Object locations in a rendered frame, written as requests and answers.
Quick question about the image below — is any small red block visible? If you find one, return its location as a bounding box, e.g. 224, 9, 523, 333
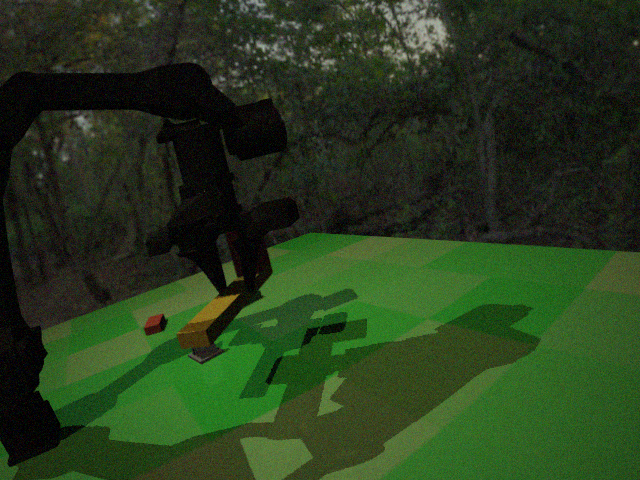
143, 314, 166, 336

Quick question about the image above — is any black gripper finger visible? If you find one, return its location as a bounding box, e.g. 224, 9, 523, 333
232, 231, 269, 293
177, 242, 227, 293

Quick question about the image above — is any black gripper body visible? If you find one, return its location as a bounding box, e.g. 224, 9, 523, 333
146, 164, 300, 257

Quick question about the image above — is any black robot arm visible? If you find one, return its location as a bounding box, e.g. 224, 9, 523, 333
0, 62, 287, 467

